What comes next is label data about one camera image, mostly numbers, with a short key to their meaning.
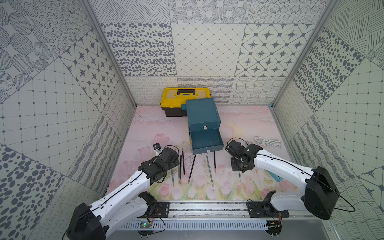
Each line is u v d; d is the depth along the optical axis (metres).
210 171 0.88
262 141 0.98
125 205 0.57
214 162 0.90
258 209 0.74
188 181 0.84
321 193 0.41
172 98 1.01
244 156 0.59
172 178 0.84
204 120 0.82
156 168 0.56
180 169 0.88
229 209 0.76
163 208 0.74
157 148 0.72
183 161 0.91
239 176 0.80
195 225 0.70
